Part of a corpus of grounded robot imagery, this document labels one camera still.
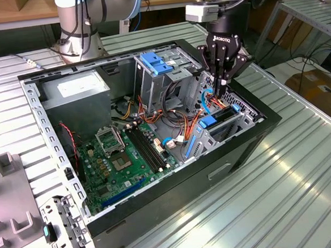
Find grey power supply unit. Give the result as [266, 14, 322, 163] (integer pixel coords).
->
[38, 69, 114, 142]

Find black RAM slot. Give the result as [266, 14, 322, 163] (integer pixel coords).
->
[132, 123, 167, 171]
[135, 122, 171, 169]
[128, 125, 163, 173]
[125, 126, 160, 175]

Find black latch with blue tab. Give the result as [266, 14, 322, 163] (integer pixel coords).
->
[41, 221, 58, 244]

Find metal rear slot bracket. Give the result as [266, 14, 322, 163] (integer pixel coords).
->
[37, 193, 89, 248]

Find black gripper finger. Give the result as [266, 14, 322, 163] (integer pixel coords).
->
[196, 42, 224, 97]
[219, 49, 256, 96]

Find thick black cable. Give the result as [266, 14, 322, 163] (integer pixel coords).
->
[162, 79, 184, 121]

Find yellow black power wire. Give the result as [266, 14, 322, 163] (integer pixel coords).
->
[118, 96, 139, 119]

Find CPU socket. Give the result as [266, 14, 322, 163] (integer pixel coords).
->
[109, 150, 135, 173]

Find empty blue drive carrier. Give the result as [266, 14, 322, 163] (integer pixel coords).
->
[139, 51, 175, 78]

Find black cable with metal plug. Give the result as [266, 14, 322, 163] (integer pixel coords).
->
[12, 52, 42, 70]

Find grey parts rack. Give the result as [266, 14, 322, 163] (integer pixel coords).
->
[0, 149, 47, 248]

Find green motherboard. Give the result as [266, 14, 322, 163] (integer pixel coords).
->
[76, 120, 184, 217]

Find wooden desk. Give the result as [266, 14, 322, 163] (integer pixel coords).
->
[0, 0, 315, 54]

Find orange red wire bundle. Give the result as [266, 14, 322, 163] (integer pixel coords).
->
[136, 92, 190, 139]

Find long blue data wire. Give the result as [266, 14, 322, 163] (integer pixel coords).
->
[200, 87, 220, 115]

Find black case fan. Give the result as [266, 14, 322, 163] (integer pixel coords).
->
[53, 120, 87, 185]

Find metal disk bay cage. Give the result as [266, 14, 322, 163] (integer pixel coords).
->
[181, 102, 268, 165]

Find metal slat side table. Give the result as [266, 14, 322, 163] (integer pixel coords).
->
[246, 0, 331, 63]

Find orange red power wire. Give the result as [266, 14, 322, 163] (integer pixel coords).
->
[185, 92, 233, 142]

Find large brown cardboard box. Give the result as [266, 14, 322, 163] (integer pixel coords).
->
[283, 67, 331, 123]

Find black PC case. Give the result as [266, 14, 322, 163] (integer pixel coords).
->
[15, 32, 292, 248]

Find blue expansion slot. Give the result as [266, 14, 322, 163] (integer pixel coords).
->
[100, 178, 148, 208]

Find metal socket cover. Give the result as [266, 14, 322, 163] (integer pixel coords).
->
[94, 126, 126, 159]

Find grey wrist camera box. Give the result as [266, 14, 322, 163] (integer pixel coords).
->
[184, 1, 219, 24]

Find tall metal drive cage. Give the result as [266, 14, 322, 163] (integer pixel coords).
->
[131, 49, 210, 119]

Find short blue data wire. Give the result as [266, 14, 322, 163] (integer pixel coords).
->
[160, 136, 186, 151]

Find small brown cardboard box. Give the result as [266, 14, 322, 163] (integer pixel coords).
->
[11, 0, 57, 12]

